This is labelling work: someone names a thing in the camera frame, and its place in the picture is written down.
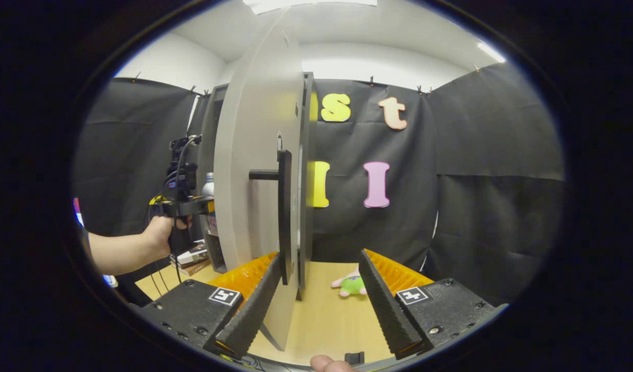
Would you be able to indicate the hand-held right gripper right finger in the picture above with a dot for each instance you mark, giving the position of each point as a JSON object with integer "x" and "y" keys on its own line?
{"x": 386, "y": 305}

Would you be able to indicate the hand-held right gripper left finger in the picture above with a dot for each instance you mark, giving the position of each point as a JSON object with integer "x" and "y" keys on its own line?
{"x": 252, "y": 315}

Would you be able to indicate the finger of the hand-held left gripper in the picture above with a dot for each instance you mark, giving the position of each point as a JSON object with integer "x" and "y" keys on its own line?
{"x": 192, "y": 207}

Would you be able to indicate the silver bottle with pink label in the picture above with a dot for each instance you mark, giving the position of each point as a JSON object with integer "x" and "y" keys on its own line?
{"x": 209, "y": 187}

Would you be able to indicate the grey cabinet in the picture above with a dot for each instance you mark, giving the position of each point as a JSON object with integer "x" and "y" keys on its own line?
{"x": 213, "y": 129}

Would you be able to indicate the grey cabinet door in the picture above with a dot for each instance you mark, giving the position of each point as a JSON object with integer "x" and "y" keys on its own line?
{"x": 254, "y": 119}

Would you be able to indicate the green and pink plush toy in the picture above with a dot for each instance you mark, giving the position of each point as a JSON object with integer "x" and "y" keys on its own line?
{"x": 353, "y": 285}

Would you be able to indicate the white book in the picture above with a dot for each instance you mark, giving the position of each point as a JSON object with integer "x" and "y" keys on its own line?
{"x": 192, "y": 254}

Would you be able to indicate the brown book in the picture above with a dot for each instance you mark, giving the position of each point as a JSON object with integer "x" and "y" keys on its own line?
{"x": 195, "y": 268}

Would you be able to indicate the black backdrop cloth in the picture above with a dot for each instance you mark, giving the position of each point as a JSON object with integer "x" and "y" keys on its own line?
{"x": 476, "y": 206}

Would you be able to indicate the large ceiling light panel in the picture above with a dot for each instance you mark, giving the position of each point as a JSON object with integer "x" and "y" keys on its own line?
{"x": 306, "y": 4}

